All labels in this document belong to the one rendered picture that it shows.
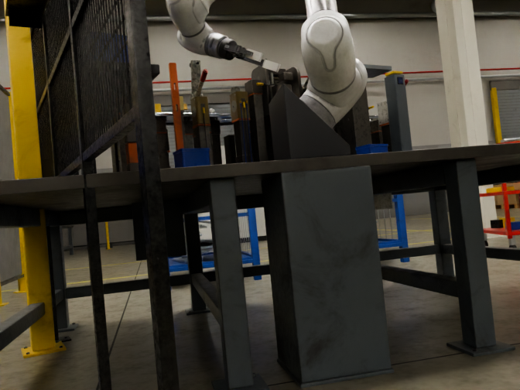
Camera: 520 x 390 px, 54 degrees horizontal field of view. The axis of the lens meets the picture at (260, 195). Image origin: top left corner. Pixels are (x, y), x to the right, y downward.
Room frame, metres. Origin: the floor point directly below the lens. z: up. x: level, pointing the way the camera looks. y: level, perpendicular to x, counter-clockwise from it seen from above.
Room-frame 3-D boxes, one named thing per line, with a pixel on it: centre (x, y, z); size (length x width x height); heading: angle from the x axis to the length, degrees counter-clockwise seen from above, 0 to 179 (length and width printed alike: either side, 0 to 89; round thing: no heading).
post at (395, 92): (2.45, -0.70, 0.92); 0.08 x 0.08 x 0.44; 29
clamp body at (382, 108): (2.64, -0.72, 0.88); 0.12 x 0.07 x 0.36; 29
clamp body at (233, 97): (2.20, 0.05, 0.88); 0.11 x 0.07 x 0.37; 29
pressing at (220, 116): (2.53, -0.13, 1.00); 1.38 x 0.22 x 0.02; 119
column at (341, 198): (1.75, -0.19, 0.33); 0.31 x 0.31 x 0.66; 12
